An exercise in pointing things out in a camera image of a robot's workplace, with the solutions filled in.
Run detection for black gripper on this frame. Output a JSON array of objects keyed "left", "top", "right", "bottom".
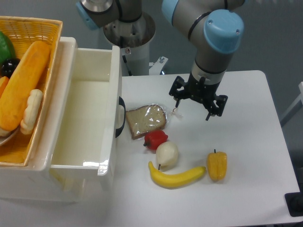
[{"left": 169, "top": 76, "right": 228, "bottom": 121}]

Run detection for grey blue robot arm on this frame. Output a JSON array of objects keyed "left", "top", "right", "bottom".
[{"left": 76, "top": 0, "right": 244, "bottom": 117}]

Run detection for white pear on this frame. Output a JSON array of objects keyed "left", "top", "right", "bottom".
[{"left": 156, "top": 141, "right": 179, "bottom": 170}]

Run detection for red bell pepper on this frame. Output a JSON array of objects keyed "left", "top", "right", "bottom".
[{"left": 143, "top": 130, "right": 168, "bottom": 150}]

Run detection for wrapped bread slice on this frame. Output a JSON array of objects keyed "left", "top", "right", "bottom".
[{"left": 125, "top": 103, "right": 183, "bottom": 140}]

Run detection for yellow bell pepper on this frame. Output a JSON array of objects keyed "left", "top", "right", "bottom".
[{"left": 206, "top": 149, "right": 227, "bottom": 182}]

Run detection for yellow banana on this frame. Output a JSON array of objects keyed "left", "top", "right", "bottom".
[{"left": 148, "top": 161, "right": 206, "bottom": 189}]

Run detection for white open drawer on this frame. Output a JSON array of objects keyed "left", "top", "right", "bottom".
[{"left": 49, "top": 45, "right": 126, "bottom": 192}]

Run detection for black device at table edge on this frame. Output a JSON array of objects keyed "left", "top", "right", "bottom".
[{"left": 285, "top": 192, "right": 303, "bottom": 217}]

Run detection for small white braided bread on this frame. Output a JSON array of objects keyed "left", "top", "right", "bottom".
[{"left": 20, "top": 89, "right": 43, "bottom": 135}]

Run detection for long orange baguette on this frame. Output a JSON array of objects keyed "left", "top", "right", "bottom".
[{"left": 0, "top": 41, "right": 51, "bottom": 135}]

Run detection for yellow wicker basket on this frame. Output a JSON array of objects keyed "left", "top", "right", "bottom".
[{"left": 0, "top": 16, "right": 62, "bottom": 167}]

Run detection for white drawer cabinet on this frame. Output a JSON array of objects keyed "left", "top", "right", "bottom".
[{"left": 0, "top": 37, "right": 84, "bottom": 202}]

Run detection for black grapes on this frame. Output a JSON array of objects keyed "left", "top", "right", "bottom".
[{"left": 0, "top": 58, "right": 20, "bottom": 78}]

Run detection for orange food piece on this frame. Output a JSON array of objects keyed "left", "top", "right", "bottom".
[{"left": 0, "top": 76, "right": 9, "bottom": 97}]

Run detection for green vegetable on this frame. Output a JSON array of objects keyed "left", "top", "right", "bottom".
[{"left": 0, "top": 31, "right": 16, "bottom": 65}]

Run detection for white plate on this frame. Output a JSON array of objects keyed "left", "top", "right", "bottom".
[{"left": 0, "top": 127, "right": 19, "bottom": 146}]

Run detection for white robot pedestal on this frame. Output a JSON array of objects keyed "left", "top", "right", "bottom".
[{"left": 103, "top": 12, "right": 168, "bottom": 76}]

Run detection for white frame at right edge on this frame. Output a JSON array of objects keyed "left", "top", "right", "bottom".
[{"left": 280, "top": 82, "right": 303, "bottom": 127}]

